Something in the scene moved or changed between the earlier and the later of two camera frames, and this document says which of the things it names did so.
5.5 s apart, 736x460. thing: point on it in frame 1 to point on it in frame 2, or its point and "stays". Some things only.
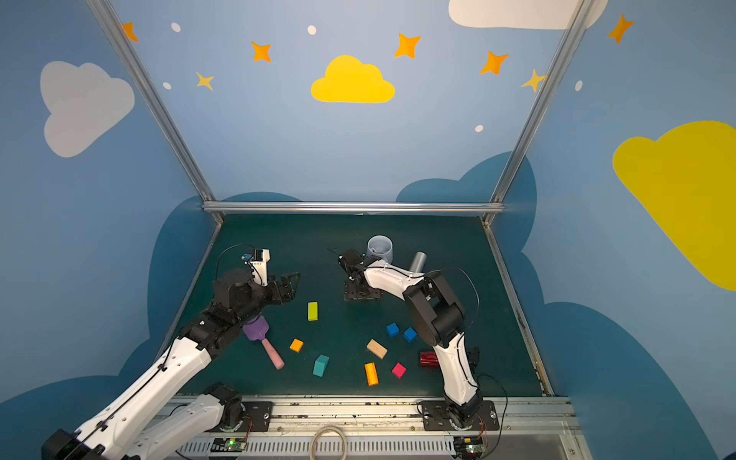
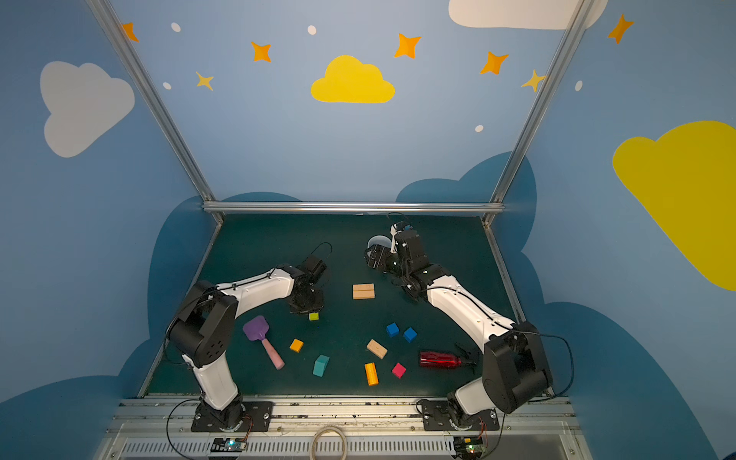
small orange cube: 296,345 stays
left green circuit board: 228,445 stays
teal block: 320,365 stays
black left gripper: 277,287 to 305,299
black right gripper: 361,289 to 382,260
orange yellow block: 372,374 stays
